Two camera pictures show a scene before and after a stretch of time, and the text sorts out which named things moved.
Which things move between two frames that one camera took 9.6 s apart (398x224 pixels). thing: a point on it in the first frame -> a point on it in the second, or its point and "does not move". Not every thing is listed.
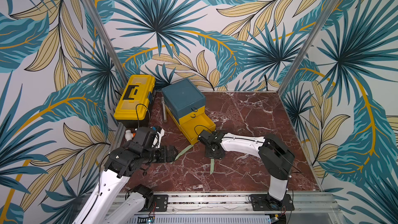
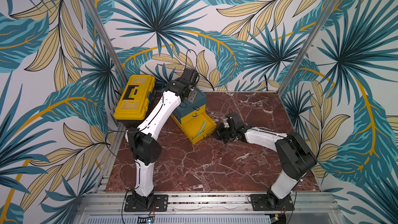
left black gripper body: x=161 y=155 -> x=192 y=96
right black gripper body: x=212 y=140 -> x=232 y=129
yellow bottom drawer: x=192 y=129 does not move
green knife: x=212 y=166 -> x=202 y=128
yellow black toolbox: x=132 y=109 does not move
